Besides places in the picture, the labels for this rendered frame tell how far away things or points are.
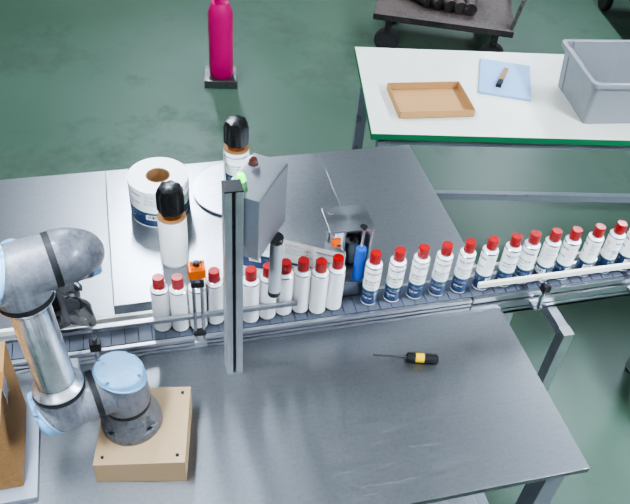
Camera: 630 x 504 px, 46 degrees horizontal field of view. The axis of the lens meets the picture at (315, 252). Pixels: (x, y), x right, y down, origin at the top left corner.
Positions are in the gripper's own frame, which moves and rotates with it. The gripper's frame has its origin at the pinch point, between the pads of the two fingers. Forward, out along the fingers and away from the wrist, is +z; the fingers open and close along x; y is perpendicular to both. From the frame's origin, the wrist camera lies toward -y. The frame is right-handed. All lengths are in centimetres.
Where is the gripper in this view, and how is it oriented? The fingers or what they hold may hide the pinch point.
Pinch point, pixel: (92, 325)
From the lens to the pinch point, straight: 220.4
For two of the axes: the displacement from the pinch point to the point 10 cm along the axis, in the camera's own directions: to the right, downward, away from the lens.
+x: -8.7, 4.6, 1.5
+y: -2.4, -6.8, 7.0
